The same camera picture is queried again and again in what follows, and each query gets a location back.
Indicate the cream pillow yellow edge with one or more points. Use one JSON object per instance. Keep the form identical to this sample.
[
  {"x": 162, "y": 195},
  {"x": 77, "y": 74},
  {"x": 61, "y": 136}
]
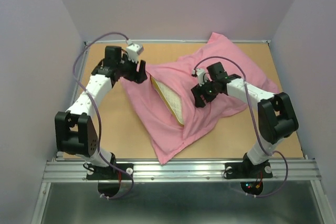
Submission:
[{"x": 171, "y": 99}]

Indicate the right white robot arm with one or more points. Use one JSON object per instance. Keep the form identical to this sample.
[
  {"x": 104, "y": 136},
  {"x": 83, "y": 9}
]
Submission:
[{"x": 273, "y": 116}]

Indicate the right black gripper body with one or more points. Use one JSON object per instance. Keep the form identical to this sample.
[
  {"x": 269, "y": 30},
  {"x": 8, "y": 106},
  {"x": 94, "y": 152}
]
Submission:
[{"x": 208, "y": 91}]

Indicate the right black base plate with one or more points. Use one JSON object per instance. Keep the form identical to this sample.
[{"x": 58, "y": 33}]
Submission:
[{"x": 243, "y": 170}]

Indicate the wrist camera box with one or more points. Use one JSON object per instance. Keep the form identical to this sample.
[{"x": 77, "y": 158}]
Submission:
[
  {"x": 201, "y": 76},
  {"x": 133, "y": 51}
]

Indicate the pink pillowcase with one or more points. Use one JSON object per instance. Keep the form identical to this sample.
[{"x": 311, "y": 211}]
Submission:
[{"x": 168, "y": 138}]

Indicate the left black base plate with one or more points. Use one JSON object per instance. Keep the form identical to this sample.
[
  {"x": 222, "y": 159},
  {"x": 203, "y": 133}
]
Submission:
[{"x": 123, "y": 172}]

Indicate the aluminium front rail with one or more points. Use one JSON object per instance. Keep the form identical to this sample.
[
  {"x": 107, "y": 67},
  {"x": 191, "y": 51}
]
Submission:
[{"x": 175, "y": 171}]

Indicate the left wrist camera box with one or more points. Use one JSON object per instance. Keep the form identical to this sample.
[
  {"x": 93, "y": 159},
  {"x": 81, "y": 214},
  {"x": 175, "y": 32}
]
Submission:
[{"x": 133, "y": 51}]

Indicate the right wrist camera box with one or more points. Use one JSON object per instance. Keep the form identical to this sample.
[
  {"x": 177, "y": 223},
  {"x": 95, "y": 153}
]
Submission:
[{"x": 201, "y": 76}]

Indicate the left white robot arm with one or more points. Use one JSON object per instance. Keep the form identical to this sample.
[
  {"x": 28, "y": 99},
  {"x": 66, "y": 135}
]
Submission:
[{"x": 75, "y": 131}]

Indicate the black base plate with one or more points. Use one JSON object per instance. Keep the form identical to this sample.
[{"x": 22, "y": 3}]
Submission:
[
  {"x": 243, "y": 170},
  {"x": 123, "y": 172}
]

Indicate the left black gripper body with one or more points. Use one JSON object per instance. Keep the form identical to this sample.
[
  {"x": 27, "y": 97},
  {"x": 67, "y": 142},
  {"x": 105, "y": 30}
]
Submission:
[{"x": 127, "y": 69}]

